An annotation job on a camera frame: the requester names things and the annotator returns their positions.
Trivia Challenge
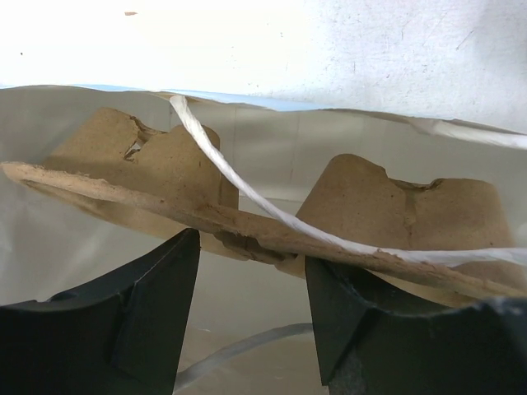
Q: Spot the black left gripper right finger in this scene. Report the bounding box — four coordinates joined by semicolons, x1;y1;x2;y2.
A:
305;258;526;395

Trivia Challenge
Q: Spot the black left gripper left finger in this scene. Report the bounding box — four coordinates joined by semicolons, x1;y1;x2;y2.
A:
1;229;200;394

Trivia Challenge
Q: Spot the light blue paper bag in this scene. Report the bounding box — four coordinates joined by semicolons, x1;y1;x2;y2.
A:
1;87;526;394

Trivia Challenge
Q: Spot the brown cardboard cup carrier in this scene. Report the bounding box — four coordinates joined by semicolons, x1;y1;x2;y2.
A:
1;108;526;307

